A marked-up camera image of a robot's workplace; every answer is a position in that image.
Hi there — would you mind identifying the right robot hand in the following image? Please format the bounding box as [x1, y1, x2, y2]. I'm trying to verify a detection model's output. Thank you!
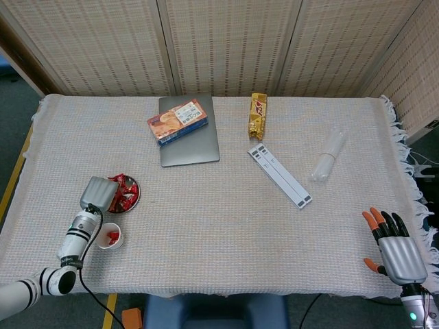
[361, 206, 429, 285]

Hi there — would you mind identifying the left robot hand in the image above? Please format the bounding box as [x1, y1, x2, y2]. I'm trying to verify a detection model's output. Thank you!
[78, 175, 121, 212]

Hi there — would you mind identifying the heap of red candies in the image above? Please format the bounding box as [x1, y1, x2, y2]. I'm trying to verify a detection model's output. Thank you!
[108, 173, 139, 212]

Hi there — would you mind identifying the white paper cup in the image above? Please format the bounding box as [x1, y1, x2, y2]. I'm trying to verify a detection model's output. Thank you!
[95, 222, 125, 250]

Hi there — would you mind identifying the round metal plate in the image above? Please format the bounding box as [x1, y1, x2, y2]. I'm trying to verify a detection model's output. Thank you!
[108, 173, 141, 214]

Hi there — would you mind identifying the grey closed laptop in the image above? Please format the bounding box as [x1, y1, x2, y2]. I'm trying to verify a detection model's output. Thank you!
[158, 92, 221, 168]

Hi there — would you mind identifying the orange and blue biscuit box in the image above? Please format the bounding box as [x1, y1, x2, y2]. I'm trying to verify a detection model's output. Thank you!
[147, 98, 209, 147]

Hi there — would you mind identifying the clear plastic tube bundle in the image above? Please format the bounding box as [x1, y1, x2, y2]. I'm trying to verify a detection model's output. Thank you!
[311, 125, 347, 183]

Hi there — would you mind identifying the orange block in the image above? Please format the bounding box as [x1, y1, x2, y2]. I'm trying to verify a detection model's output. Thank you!
[121, 307, 143, 329]

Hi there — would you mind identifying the white woven tablecloth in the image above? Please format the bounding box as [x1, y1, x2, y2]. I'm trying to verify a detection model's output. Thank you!
[0, 93, 439, 303]

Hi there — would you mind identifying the white flat remote strip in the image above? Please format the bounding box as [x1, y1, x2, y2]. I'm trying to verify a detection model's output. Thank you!
[247, 143, 313, 210]

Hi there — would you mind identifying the woven folding screen panel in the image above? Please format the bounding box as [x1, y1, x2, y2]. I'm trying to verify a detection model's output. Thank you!
[276, 0, 425, 99]
[356, 0, 439, 138]
[0, 0, 176, 97]
[156, 0, 303, 97]

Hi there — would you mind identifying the gold snack packet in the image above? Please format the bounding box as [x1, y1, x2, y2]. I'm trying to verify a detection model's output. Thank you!
[248, 92, 269, 142]

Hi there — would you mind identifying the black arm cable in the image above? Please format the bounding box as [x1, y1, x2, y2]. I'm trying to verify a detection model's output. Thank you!
[78, 202, 126, 329]

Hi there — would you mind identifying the black floor cable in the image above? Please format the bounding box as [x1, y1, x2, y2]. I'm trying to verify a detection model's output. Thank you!
[298, 293, 323, 328]

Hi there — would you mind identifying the brown wooden screen frame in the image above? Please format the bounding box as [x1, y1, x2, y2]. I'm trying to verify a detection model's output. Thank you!
[0, 13, 66, 99]

